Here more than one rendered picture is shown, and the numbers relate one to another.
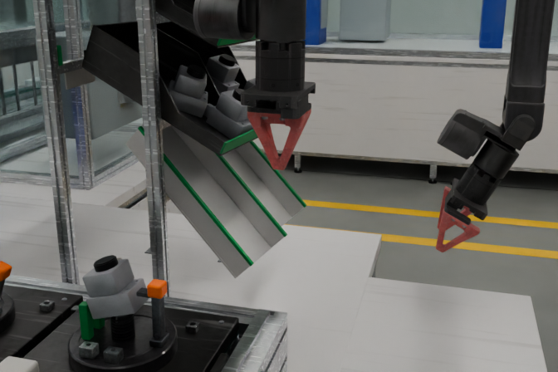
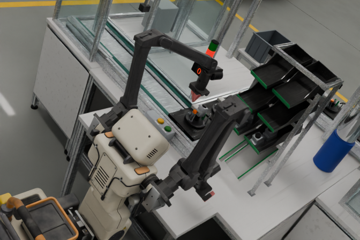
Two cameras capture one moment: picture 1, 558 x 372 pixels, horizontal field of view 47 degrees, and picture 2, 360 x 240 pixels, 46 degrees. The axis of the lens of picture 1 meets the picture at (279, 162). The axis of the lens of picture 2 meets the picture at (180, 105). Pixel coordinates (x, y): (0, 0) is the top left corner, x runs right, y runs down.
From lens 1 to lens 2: 2.49 m
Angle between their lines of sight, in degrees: 95
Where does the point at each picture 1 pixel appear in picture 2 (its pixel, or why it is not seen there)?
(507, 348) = not seen: hidden behind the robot
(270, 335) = (185, 141)
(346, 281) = (218, 204)
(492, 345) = not seen: hidden behind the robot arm
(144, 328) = (196, 122)
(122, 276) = (200, 107)
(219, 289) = (232, 178)
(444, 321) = (181, 202)
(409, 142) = not seen: outside the picture
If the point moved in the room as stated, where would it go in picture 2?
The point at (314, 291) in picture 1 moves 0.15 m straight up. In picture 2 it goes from (217, 193) to (229, 175)
